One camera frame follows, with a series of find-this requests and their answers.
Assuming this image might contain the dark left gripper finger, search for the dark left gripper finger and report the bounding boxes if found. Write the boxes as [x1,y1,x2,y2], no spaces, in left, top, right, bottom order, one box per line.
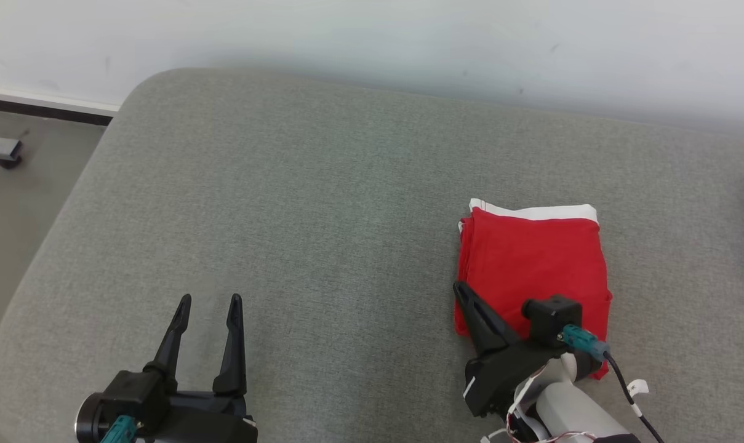
[143,294,193,394]
[213,294,247,396]

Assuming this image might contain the black left cable teal plug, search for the black left cable teal plug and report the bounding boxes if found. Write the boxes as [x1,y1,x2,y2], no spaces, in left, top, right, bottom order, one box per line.
[99,415,138,443]

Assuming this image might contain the white black baseboard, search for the white black baseboard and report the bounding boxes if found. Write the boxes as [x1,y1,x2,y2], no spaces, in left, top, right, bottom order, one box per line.
[0,86,121,127]

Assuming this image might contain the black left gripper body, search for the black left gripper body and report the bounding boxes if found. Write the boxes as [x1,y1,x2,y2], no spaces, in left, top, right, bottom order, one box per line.
[138,394,258,443]

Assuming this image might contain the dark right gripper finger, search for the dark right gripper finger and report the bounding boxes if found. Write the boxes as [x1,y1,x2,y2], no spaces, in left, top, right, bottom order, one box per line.
[453,281,520,356]

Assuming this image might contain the red shorts with white stripe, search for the red shorts with white stripe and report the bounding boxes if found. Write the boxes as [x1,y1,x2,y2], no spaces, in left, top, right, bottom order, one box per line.
[454,198,614,380]

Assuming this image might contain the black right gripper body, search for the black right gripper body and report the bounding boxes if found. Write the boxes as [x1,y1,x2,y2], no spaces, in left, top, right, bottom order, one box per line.
[464,340,603,419]

